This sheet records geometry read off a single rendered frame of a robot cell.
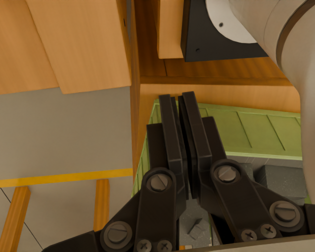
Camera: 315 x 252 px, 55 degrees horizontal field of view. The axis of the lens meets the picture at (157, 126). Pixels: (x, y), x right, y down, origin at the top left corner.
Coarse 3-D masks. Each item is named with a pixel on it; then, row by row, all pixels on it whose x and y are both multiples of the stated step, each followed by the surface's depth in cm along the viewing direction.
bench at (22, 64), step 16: (0, 0) 48; (16, 0) 49; (0, 16) 50; (16, 16) 50; (0, 32) 52; (16, 32) 52; (32, 32) 53; (0, 48) 54; (16, 48) 54; (32, 48) 55; (0, 64) 56; (16, 64) 57; (32, 64) 57; (48, 64) 57; (0, 80) 59; (16, 80) 59; (32, 80) 59; (48, 80) 60
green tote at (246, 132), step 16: (208, 112) 76; (224, 112) 78; (240, 112) 79; (256, 112) 80; (272, 112) 82; (288, 112) 84; (224, 128) 73; (240, 128) 75; (256, 128) 76; (272, 128) 77; (288, 128) 78; (144, 144) 85; (224, 144) 69; (240, 144) 70; (256, 144) 71; (272, 144) 73; (288, 144) 74; (144, 160) 84
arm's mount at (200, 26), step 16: (192, 0) 49; (192, 16) 50; (208, 16) 51; (192, 32) 52; (208, 32) 53; (192, 48) 54; (208, 48) 55; (224, 48) 55; (240, 48) 56; (256, 48) 56
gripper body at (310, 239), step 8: (256, 240) 8; (264, 240) 8; (272, 240) 8; (280, 240) 8; (288, 240) 8; (296, 240) 8; (304, 240) 8; (312, 240) 8; (192, 248) 8; (200, 248) 8; (208, 248) 8; (216, 248) 8; (224, 248) 8; (232, 248) 8; (240, 248) 8; (248, 248) 8; (256, 248) 8; (264, 248) 8; (272, 248) 8; (280, 248) 8; (288, 248) 8; (296, 248) 8; (304, 248) 8; (312, 248) 8
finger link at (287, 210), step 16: (192, 96) 13; (192, 112) 12; (192, 128) 12; (208, 128) 13; (192, 144) 11; (208, 144) 11; (192, 160) 11; (208, 160) 11; (192, 176) 12; (208, 176) 11; (192, 192) 12; (208, 192) 11; (272, 192) 10; (208, 208) 12; (272, 208) 10; (288, 208) 10; (288, 224) 9
